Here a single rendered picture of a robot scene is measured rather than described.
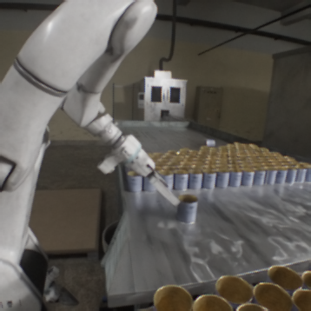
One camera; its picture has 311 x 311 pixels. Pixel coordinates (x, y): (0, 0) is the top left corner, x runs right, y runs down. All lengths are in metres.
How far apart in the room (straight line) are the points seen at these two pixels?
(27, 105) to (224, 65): 7.65
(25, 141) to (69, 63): 0.12
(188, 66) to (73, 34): 7.04
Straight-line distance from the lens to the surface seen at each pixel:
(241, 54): 8.21
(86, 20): 0.29
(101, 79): 0.44
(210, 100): 7.12
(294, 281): 0.57
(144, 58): 6.97
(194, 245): 0.66
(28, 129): 0.32
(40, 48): 0.29
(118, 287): 0.54
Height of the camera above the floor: 1.48
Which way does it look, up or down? 15 degrees down
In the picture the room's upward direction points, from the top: 3 degrees clockwise
